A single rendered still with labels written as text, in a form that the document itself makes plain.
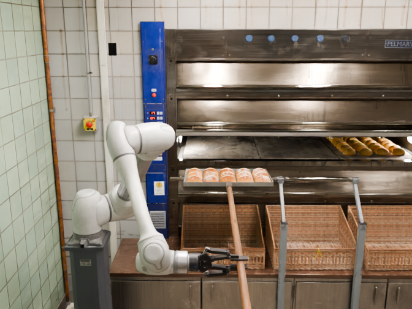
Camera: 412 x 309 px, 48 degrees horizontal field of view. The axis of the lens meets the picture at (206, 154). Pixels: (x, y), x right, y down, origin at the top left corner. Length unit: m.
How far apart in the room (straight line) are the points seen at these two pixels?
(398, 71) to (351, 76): 0.32
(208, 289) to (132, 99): 1.39
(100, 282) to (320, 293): 1.43
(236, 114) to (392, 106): 1.09
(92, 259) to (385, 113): 2.19
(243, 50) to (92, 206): 1.50
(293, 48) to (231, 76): 0.46
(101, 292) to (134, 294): 0.56
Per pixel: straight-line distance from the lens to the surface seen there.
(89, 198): 2.51
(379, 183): 3.64
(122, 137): 2.06
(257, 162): 3.40
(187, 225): 3.48
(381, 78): 3.46
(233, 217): 2.32
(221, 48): 3.27
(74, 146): 3.50
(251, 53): 3.28
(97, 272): 2.64
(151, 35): 3.25
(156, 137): 2.11
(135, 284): 3.19
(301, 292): 3.23
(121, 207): 2.54
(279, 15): 3.28
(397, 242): 3.75
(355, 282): 3.20
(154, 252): 1.71
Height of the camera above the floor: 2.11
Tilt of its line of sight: 15 degrees down
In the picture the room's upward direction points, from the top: straight up
